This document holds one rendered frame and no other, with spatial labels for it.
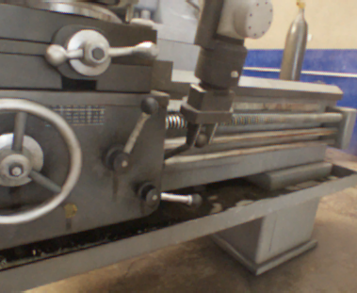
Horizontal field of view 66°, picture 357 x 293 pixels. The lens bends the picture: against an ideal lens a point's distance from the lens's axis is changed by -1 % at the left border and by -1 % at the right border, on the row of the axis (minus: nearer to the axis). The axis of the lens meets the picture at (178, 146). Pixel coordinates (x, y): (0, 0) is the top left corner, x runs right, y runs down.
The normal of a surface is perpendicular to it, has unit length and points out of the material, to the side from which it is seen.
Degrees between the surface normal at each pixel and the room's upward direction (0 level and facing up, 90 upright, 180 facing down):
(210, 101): 103
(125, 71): 90
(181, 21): 66
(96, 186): 90
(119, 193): 90
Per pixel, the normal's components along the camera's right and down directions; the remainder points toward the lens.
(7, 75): 0.55, 0.26
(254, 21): 0.55, 0.47
